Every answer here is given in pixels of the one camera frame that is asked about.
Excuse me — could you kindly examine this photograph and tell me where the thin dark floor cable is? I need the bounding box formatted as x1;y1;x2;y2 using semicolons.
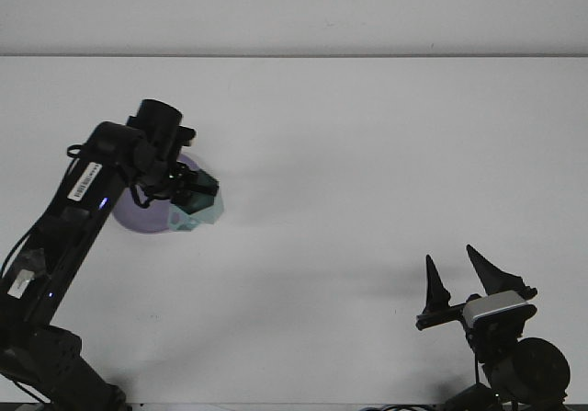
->
362;404;437;411

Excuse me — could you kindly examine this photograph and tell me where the pale purple round plate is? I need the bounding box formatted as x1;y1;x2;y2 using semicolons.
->
111;153;209;235

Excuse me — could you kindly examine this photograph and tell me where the pale blue faceted cup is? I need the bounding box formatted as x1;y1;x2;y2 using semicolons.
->
168;165;227;234

